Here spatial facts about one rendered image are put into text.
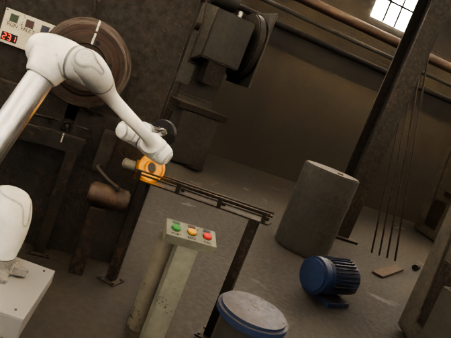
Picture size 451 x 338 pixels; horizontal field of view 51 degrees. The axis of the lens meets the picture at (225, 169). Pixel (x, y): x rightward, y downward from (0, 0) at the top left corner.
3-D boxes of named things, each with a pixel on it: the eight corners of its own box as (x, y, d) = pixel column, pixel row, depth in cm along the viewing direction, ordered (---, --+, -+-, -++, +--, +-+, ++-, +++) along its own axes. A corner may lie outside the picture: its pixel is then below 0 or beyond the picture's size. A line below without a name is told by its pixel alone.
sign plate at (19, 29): (-3, 39, 251) (7, 7, 248) (47, 58, 259) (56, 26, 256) (-4, 39, 249) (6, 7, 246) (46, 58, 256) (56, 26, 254)
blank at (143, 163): (145, 184, 262) (141, 185, 259) (137, 158, 263) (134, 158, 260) (168, 177, 257) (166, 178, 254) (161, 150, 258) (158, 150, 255)
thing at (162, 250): (126, 317, 238) (160, 224, 230) (148, 322, 242) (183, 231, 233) (127, 330, 227) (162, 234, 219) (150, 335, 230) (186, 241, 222)
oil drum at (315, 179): (266, 229, 510) (297, 153, 496) (313, 243, 527) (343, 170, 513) (284, 252, 454) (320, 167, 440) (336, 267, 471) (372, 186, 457)
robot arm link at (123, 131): (125, 133, 233) (145, 149, 229) (107, 133, 218) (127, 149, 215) (135, 115, 230) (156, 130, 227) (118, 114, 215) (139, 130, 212)
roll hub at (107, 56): (51, 79, 244) (67, 27, 240) (103, 97, 252) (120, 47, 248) (49, 80, 239) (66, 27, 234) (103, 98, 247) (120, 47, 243)
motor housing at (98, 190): (64, 262, 270) (92, 177, 261) (101, 271, 276) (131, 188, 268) (62, 272, 257) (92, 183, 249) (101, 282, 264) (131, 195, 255)
